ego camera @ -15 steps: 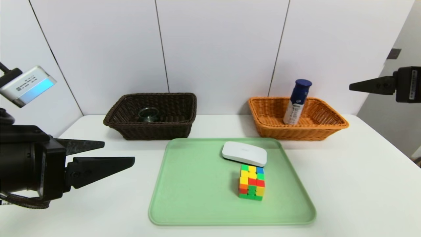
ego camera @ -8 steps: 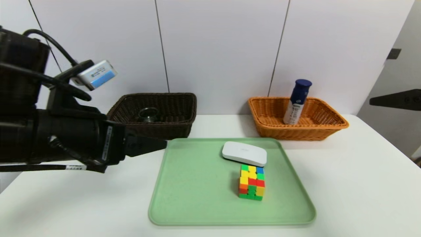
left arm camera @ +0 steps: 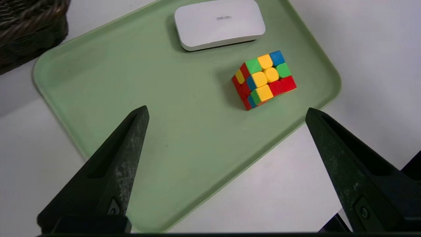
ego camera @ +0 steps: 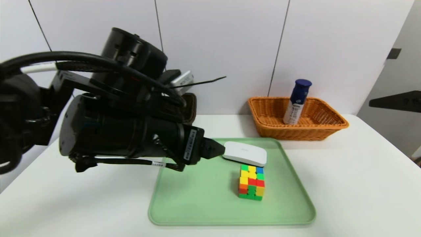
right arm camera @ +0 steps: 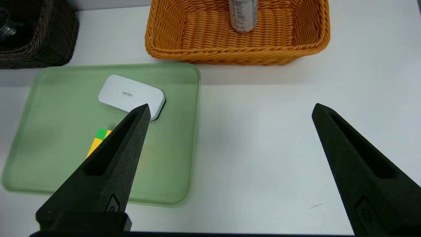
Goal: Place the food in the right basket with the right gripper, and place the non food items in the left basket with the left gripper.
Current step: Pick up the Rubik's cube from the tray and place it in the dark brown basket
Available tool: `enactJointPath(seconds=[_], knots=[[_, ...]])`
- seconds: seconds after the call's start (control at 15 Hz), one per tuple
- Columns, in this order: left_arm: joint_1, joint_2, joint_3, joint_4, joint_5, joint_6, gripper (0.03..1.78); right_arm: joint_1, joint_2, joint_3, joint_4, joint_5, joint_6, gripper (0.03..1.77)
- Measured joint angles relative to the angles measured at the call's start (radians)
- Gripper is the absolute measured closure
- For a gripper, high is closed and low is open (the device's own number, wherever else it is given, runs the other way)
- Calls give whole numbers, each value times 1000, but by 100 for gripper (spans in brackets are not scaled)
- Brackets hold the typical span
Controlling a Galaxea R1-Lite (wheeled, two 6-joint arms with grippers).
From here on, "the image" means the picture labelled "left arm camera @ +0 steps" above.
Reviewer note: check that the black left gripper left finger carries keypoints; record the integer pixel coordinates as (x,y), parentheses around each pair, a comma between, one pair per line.
(108,177)

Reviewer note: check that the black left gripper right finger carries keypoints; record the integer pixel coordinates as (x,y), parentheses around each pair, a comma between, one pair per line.
(368,187)

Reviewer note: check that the colourful puzzle cube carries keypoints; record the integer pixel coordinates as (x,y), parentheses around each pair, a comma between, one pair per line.
(263,80)

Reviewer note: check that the white rounded case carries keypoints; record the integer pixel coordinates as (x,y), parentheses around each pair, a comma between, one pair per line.
(218,24)

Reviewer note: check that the dark brown wicker basket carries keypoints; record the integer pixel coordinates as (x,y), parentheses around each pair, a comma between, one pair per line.
(26,33)

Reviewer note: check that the light green plastic tray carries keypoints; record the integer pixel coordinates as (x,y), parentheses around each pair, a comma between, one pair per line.
(184,131)

